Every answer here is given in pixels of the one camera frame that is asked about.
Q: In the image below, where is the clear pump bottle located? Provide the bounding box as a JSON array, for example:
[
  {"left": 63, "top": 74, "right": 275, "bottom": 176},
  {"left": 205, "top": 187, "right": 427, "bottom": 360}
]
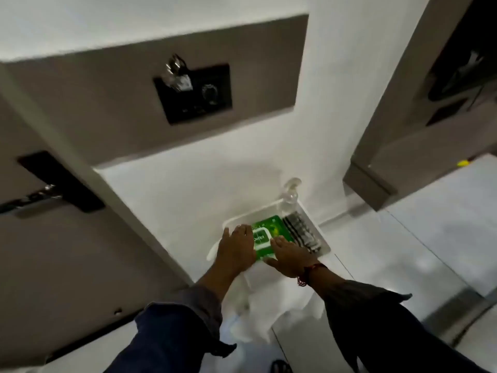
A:
[{"left": 277, "top": 177, "right": 303, "bottom": 214}]

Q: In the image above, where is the white draped cloth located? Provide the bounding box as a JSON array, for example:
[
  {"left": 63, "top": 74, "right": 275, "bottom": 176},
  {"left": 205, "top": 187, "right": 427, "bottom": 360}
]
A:
[{"left": 223, "top": 264, "right": 327, "bottom": 345}]

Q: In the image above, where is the black striped cloth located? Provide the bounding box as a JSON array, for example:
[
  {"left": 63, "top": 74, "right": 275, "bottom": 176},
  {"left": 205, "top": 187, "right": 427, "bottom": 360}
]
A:
[{"left": 282, "top": 212, "right": 323, "bottom": 255}]

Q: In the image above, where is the black wall switch panel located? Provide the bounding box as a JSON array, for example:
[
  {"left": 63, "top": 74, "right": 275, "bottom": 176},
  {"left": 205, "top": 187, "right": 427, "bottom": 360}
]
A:
[{"left": 152, "top": 64, "right": 233, "bottom": 126}]

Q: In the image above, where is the person's right hand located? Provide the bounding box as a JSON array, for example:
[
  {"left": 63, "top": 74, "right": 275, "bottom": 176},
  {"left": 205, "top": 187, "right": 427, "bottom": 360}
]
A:
[{"left": 264, "top": 236, "right": 317, "bottom": 279}]

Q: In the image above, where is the black door handle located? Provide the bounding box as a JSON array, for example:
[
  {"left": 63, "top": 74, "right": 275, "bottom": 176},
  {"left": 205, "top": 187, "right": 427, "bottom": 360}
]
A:
[
  {"left": 425, "top": 50, "right": 488, "bottom": 127},
  {"left": 0, "top": 150, "right": 106, "bottom": 217}
]

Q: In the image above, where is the brown wooden wall panel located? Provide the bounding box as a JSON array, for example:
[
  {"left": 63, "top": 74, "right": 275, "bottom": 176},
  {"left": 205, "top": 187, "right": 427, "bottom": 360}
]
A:
[{"left": 0, "top": 13, "right": 310, "bottom": 167}]

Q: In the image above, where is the red thread bracelet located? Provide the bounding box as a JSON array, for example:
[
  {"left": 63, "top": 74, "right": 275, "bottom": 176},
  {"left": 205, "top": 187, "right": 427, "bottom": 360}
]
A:
[{"left": 297, "top": 262, "right": 328, "bottom": 288}]

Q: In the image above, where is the green wet wipe pack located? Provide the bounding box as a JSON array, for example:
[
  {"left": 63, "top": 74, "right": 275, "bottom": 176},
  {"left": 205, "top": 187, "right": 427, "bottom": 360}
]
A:
[{"left": 250, "top": 214, "right": 296, "bottom": 263}]

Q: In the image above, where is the silver key bunch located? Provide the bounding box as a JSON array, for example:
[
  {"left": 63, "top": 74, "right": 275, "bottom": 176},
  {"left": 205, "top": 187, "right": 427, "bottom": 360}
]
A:
[{"left": 163, "top": 53, "right": 194, "bottom": 93}]

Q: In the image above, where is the person's left forearm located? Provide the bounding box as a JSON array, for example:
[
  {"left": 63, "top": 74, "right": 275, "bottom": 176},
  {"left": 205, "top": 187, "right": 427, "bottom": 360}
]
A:
[{"left": 105, "top": 264, "right": 249, "bottom": 373}]

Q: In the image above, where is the brown wooden door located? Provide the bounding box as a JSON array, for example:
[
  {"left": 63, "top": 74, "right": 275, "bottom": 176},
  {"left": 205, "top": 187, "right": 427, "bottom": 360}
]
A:
[
  {"left": 0, "top": 64, "right": 195, "bottom": 373},
  {"left": 343, "top": 0, "right": 497, "bottom": 212}
]

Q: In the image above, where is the person's left hand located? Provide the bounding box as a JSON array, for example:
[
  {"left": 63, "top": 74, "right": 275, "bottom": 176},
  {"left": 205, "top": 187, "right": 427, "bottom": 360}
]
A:
[{"left": 213, "top": 224, "right": 258, "bottom": 275}]

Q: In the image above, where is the white plastic tray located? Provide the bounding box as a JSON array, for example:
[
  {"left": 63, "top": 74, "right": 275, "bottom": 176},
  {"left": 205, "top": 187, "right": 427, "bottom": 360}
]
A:
[{"left": 208, "top": 197, "right": 331, "bottom": 277}]

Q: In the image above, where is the person's right forearm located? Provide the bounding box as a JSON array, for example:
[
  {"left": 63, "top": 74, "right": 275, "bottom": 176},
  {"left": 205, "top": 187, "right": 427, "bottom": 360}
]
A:
[{"left": 306, "top": 266, "right": 491, "bottom": 373}]

